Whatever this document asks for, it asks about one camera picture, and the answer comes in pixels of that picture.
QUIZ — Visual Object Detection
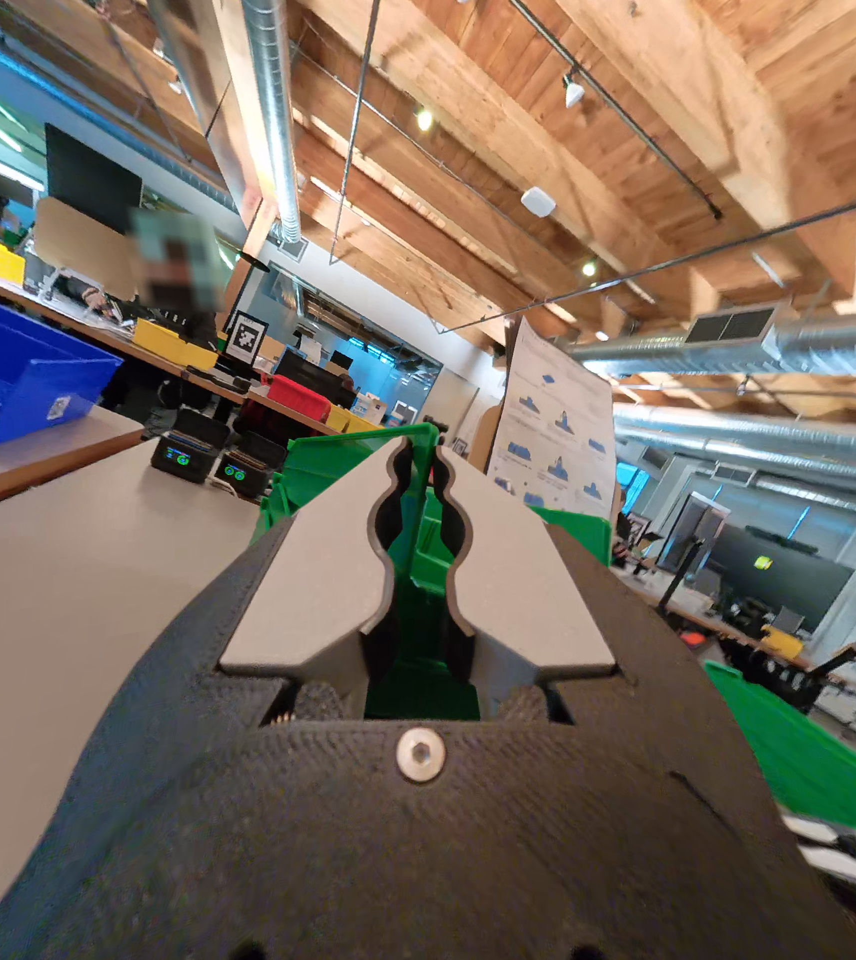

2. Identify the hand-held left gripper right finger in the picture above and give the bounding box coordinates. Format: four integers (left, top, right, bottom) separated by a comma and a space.
434, 444, 618, 690

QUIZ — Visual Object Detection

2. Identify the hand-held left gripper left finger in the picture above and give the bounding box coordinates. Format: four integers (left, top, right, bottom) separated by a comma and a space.
219, 435, 412, 695

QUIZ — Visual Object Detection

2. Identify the grey desk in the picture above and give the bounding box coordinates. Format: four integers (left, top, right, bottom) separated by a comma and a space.
0, 405, 145, 522
0, 437, 279, 960

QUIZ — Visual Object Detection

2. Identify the black battery charger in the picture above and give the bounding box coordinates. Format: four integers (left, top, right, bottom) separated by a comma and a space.
152, 407, 232, 483
216, 431, 288, 501

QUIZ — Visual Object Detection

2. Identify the row of small yellow bins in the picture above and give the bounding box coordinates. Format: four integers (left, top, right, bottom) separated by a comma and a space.
325, 403, 385, 436

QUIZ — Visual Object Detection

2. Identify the red bin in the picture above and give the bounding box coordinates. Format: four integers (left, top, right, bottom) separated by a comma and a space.
266, 375, 333, 423

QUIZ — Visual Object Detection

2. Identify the marker tag sign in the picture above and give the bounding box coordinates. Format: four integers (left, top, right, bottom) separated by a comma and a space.
227, 309, 270, 367

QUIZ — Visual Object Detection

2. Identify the black monitor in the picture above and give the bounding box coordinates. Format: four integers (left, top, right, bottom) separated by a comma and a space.
45, 123, 144, 235
705, 521, 856, 639

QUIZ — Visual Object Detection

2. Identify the ceiling vent grille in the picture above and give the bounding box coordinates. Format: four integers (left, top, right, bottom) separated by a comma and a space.
685, 303, 780, 346

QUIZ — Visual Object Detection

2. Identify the large blue bin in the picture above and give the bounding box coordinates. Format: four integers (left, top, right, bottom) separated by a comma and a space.
0, 281, 125, 449

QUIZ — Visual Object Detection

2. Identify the silver air duct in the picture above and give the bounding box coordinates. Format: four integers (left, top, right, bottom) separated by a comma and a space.
240, 0, 303, 247
611, 401, 856, 500
570, 307, 856, 378

